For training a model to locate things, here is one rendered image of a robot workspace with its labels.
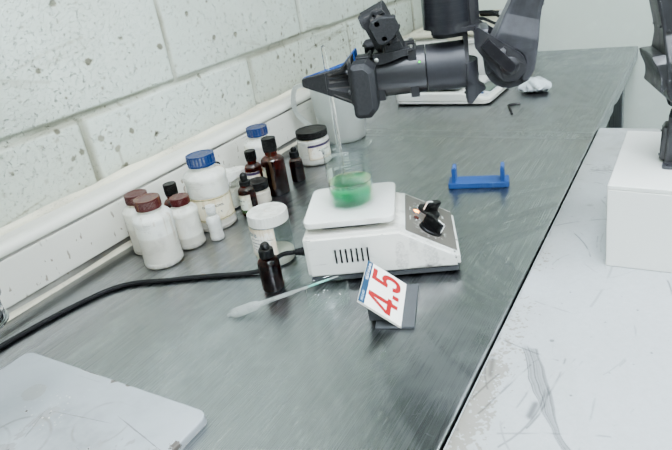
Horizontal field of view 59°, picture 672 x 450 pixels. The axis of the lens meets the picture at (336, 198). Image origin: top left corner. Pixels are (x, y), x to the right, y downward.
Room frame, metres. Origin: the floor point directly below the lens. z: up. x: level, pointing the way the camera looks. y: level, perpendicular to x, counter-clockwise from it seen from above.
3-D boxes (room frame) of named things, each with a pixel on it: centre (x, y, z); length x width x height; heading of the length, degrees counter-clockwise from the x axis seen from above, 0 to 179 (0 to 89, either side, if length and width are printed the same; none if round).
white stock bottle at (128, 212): (0.90, 0.32, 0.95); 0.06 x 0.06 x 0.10
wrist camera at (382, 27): (0.72, -0.09, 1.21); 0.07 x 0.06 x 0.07; 169
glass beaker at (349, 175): (0.74, -0.03, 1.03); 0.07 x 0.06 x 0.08; 103
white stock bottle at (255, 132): (1.13, 0.13, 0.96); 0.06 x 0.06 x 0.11
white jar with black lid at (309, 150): (1.20, 0.03, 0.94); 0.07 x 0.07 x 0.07
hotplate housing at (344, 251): (0.74, -0.05, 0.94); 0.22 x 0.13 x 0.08; 81
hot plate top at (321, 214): (0.75, -0.02, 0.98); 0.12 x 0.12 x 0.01; 81
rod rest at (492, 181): (0.93, -0.25, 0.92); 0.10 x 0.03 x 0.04; 70
